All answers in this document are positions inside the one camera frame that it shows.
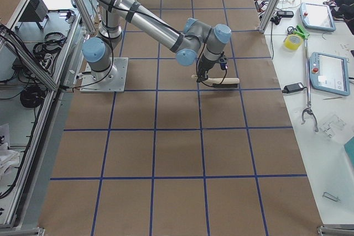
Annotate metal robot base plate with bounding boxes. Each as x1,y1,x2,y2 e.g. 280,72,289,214
80,57,129,93

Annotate black scissors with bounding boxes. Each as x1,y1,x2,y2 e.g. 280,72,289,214
287,26,295,35

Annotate blue teach pendant near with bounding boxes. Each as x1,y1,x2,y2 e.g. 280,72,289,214
309,52,350,96

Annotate yellow tape roll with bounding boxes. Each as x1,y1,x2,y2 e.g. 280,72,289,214
283,34,303,51

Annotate black power adapter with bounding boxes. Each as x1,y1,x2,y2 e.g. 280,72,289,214
282,82,306,94

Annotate white handled sweeping brush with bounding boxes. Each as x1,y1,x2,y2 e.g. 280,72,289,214
191,75,240,88

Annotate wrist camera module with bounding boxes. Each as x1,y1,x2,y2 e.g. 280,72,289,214
218,56,227,71

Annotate black electronics box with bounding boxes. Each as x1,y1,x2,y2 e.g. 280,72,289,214
16,0,49,30

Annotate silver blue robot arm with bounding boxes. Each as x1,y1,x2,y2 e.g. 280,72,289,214
97,0,240,87

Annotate blue teach pendant far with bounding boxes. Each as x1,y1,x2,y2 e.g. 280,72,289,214
299,3,336,32

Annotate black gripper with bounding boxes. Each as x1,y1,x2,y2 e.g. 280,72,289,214
196,56,218,82

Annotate blue teach pendant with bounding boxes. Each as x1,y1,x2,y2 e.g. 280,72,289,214
299,3,336,32
309,52,350,96

